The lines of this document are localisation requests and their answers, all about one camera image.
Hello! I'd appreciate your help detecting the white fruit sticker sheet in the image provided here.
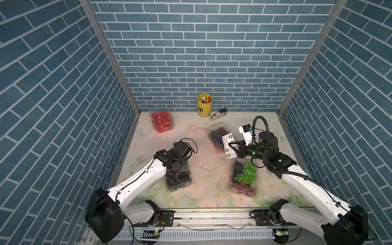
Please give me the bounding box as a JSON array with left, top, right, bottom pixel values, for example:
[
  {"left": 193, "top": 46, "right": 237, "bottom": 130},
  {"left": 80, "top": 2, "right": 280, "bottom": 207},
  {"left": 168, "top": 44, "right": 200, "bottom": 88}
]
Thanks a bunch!
[{"left": 222, "top": 133, "right": 237, "bottom": 159}]

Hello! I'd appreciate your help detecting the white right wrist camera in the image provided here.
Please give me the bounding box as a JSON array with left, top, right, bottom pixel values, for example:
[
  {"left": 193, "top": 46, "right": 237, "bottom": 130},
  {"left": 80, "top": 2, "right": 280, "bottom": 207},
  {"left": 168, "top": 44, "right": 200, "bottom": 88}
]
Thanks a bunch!
[{"left": 238, "top": 124, "right": 253, "bottom": 146}]

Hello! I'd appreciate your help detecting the aluminium corner post right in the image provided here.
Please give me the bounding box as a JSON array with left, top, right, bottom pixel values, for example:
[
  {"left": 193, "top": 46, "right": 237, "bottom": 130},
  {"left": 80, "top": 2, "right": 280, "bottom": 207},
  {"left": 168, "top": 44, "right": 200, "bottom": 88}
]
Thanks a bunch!
[{"left": 278, "top": 0, "right": 350, "bottom": 115}]

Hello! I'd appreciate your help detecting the yellow pen cup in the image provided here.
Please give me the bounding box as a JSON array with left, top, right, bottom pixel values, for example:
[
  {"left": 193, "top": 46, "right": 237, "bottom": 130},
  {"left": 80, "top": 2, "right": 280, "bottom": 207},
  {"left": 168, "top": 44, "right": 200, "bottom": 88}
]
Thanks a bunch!
[{"left": 197, "top": 94, "right": 213, "bottom": 117}]

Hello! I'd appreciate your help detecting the clear box of strawberries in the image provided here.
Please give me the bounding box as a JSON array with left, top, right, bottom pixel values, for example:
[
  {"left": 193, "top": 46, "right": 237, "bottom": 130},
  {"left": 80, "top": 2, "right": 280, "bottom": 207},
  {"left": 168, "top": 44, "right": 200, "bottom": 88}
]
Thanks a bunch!
[{"left": 150, "top": 107, "right": 175, "bottom": 133}]

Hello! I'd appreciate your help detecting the clear box of mixed grapes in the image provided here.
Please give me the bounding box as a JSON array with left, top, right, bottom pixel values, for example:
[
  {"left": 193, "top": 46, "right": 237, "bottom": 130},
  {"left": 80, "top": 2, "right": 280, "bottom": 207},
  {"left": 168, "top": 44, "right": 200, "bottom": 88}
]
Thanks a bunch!
[{"left": 230, "top": 158, "right": 257, "bottom": 197}]

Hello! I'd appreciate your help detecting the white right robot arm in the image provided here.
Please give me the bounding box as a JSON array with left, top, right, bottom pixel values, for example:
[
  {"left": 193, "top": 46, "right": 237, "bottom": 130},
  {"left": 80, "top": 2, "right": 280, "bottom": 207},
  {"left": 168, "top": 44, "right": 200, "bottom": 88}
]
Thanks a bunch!
[{"left": 222, "top": 116, "right": 370, "bottom": 245}]

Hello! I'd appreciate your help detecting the grey desk stapler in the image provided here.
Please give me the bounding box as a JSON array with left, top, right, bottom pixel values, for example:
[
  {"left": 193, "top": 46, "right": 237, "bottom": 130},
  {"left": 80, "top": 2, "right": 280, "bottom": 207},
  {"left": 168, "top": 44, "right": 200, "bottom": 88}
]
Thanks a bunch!
[{"left": 210, "top": 108, "right": 227, "bottom": 121}]

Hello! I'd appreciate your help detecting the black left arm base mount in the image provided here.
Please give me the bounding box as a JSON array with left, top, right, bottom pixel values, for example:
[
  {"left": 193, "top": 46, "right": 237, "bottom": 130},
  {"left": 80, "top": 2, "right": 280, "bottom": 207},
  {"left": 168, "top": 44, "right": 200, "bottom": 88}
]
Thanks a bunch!
[{"left": 129, "top": 200, "right": 175, "bottom": 227}]

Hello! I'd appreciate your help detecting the aluminium corner post left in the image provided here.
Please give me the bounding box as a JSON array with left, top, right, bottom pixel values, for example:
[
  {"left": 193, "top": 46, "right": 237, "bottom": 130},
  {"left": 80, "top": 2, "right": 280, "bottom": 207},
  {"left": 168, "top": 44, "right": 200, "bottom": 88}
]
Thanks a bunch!
[{"left": 79, "top": 0, "right": 141, "bottom": 115}]

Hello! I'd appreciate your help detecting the clear box of avocados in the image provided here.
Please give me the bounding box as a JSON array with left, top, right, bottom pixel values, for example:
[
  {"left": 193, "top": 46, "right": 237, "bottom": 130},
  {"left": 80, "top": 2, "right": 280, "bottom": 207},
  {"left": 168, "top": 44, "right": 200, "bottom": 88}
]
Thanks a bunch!
[{"left": 165, "top": 160, "right": 192, "bottom": 191}]

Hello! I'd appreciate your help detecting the aluminium front rail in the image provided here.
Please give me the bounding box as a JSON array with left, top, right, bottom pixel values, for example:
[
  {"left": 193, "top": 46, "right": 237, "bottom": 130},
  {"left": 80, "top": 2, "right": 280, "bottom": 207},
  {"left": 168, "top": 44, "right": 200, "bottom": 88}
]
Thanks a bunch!
[{"left": 87, "top": 207, "right": 341, "bottom": 233}]

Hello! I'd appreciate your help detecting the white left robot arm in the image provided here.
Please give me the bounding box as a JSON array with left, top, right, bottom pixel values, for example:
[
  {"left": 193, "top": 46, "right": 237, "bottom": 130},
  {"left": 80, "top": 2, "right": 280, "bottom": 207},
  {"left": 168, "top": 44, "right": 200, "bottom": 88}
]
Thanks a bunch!
[{"left": 84, "top": 138, "right": 198, "bottom": 244}]

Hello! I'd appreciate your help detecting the clear box of blueberries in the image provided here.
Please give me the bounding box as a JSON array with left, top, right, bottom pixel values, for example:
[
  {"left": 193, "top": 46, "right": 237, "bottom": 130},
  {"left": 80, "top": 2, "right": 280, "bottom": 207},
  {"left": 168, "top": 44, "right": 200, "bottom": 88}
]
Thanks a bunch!
[{"left": 207, "top": 122, "right": 230, "bottom": 152}]

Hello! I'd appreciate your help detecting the aluminium corner post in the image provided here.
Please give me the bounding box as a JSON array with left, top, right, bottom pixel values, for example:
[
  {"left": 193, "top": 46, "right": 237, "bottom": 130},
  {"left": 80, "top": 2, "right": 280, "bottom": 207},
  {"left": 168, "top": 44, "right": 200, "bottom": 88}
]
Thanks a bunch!
[
  {"left": 79, "top": 0, "right": 141, "bottom": 115},
  {"left": 278, "top": 0, "right": 350, "bottom": 115}
]

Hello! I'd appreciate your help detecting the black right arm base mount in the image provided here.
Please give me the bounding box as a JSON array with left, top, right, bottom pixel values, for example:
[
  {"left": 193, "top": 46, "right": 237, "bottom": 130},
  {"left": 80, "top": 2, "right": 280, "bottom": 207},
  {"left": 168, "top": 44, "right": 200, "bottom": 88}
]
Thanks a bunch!
[{"left": 249, "top": 199, "right": 296, "bottom": 226}]

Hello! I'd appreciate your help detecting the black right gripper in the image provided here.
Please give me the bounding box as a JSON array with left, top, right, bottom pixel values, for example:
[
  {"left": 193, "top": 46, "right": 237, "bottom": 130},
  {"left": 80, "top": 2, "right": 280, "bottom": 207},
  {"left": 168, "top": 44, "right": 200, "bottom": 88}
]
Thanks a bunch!
[{"left": 228, "top": 139, "right": 267, "bottom": 162}]

